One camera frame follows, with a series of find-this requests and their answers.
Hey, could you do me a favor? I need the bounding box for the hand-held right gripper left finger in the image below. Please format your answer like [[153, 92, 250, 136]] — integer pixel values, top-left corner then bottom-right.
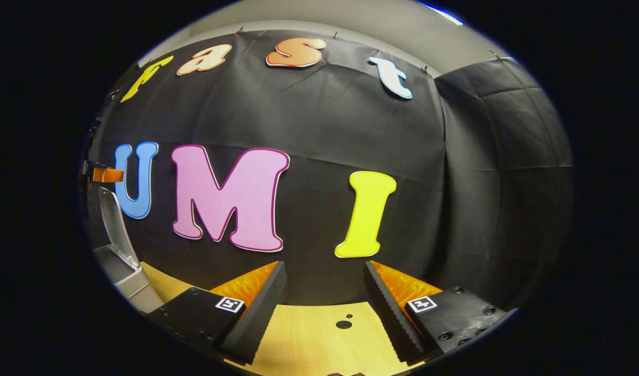
[[145, 261, 288, 366]]

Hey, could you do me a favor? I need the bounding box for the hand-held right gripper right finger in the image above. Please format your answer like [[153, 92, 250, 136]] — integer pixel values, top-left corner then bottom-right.
[[363, 261, 508, 366]]

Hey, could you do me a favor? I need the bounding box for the white desktop garbage bin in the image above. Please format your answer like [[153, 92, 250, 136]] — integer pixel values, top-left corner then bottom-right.
[[92, 186, 166, 314]]

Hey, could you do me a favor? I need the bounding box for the wooden desktop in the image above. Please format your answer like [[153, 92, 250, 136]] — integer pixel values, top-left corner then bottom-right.
[[137, 261, 424, 376]]

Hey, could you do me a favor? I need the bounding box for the black backdrop cloth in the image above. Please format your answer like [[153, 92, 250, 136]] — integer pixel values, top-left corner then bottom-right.
[[82, 30, 576, 309]]

